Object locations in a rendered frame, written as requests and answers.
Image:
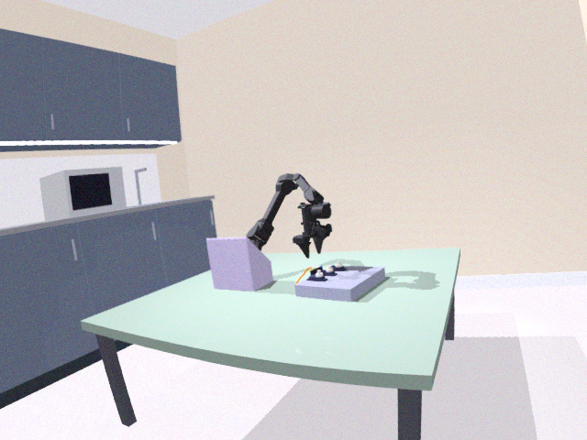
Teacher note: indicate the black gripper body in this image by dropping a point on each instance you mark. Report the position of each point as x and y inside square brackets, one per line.
[307, 234]

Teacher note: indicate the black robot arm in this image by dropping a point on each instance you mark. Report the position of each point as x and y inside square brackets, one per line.
[260, 233]

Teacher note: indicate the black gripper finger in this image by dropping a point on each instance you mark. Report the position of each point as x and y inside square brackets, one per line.
[318, 243]
[305, 249]

